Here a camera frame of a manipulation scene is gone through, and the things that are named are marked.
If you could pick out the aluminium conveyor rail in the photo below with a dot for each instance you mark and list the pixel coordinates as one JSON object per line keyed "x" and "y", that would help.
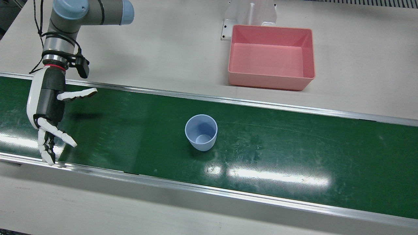
{"x": 228, "y": 100}
{"x": 196, "y": 188}

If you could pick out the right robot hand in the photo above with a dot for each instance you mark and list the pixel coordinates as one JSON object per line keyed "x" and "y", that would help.
{"x": 49, "y": 98}

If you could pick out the pink plastic box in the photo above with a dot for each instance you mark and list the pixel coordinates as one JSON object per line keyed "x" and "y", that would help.
{"x": 271, "y": 58}

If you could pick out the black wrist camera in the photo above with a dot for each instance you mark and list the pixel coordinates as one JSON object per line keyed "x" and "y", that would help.
{"x": 83, "y": 67}

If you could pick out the white metal bracket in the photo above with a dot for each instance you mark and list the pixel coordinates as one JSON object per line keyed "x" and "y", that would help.
{"x": 248, "y": 13}

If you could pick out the blue-grey plastic cup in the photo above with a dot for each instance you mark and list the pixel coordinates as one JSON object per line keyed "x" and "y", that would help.
{"x": 200, "y": 133}

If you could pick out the green conveyor belt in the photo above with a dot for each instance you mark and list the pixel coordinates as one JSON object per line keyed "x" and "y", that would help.
{"x": 277, "y": 143}

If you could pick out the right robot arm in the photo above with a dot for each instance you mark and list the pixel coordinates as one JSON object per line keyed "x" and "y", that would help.
{"x": 75, "y": 16}

